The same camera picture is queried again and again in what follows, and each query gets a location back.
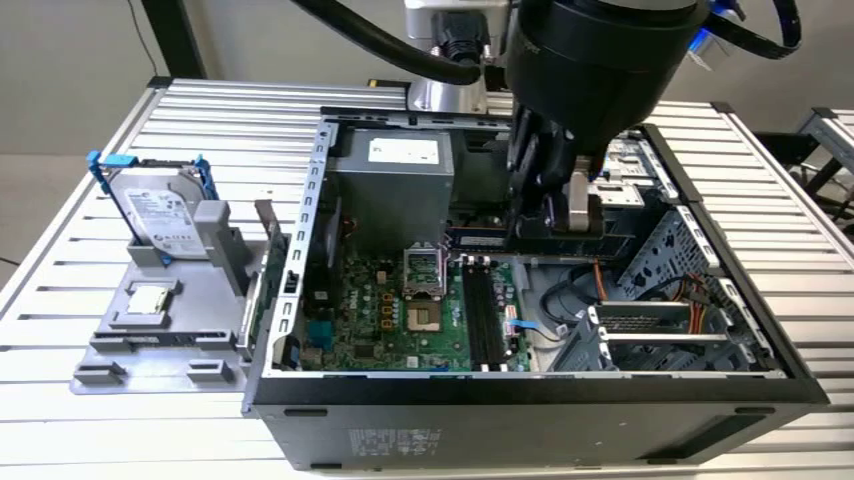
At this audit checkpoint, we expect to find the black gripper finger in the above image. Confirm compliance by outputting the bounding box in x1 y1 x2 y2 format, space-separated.
547 127 606 236
504 107 559 251

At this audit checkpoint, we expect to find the RAM stick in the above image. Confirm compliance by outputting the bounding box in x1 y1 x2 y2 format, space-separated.
444 223 635 259

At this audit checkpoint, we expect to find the black RAM slot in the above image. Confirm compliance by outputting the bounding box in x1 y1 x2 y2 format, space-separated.
462 256 487 372
479 256 504 372
471 256 495 372

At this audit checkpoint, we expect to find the silver optical drive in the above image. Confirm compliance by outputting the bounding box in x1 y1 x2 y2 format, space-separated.
599 134 659 209

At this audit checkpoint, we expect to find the metal socket cover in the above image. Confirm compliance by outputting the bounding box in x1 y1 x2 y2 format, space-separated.
403 246 447 297

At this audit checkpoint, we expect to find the grey power supply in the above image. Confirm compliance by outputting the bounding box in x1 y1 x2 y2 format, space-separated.
326 127 459 251

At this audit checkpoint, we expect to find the CPU socket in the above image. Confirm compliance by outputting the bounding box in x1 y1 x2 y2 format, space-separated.
406 298 447 335

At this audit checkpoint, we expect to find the white power supply label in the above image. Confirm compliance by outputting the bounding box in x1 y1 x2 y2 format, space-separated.
367 137 440 164

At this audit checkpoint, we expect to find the silver disk bay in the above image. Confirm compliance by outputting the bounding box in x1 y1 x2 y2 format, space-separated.
552 298 779 374

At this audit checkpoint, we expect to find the black case fan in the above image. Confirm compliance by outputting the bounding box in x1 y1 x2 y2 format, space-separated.
307 195 346 301

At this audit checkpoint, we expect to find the green motherboard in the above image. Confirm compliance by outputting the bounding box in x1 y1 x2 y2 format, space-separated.
296 249 535 374

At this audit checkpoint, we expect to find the small slatted metal table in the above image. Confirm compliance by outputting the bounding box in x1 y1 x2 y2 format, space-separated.
753 105 854 221

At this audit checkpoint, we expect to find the green graphics card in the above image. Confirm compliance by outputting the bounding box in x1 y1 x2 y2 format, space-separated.
238 198 294 364

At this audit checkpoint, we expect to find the black PC case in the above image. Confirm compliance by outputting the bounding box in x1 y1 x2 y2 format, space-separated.
239 104 833 474

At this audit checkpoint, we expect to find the grey parts rack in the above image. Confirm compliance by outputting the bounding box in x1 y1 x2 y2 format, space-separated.
69 199 268 397

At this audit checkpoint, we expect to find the silver hard disk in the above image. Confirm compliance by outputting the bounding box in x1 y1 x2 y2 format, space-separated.
105 167 216 261

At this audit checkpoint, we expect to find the silver CPU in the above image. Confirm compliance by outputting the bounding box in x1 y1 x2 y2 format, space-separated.
127 287 172 315

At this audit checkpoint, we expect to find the blue disk carrier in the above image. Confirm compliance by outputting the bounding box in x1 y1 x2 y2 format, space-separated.
85 149 223 266

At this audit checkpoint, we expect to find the black cable loop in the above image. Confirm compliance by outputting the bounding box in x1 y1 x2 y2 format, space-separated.
538 267 602 344

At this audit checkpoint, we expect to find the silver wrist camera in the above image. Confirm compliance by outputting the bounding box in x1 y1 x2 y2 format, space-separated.
686 22 746 71

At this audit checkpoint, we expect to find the red yellow wire bundle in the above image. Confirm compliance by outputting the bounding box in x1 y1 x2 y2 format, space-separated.
669 272 719 337

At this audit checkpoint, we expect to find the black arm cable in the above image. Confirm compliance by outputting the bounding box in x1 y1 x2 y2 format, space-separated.
292 0 483 87
703 0 805 60

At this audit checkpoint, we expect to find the black frame post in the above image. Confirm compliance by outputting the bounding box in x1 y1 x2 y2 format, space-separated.
139 0 210 80

